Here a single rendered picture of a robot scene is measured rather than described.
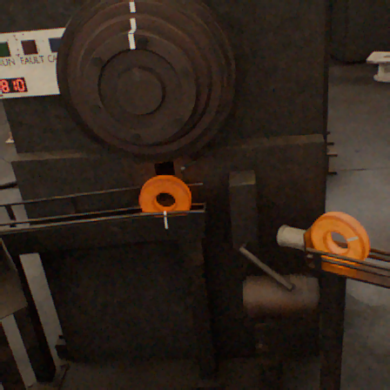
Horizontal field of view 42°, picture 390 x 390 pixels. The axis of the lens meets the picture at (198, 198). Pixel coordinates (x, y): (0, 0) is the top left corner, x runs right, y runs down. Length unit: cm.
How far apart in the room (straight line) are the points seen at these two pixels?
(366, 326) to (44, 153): 138
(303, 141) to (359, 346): 90
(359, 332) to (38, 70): 150
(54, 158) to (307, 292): 86
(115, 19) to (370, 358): 147
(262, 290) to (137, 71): 70
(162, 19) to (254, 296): 79
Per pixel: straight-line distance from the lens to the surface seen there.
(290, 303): 152
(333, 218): 134
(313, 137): 157
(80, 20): 138
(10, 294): 155
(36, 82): 161
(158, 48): 126
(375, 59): 498
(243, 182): 148
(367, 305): 229
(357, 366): 203
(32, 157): 169
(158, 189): 153
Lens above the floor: 148
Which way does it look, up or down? 29 degrees down
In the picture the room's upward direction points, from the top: 6 degrees counter-clockwise
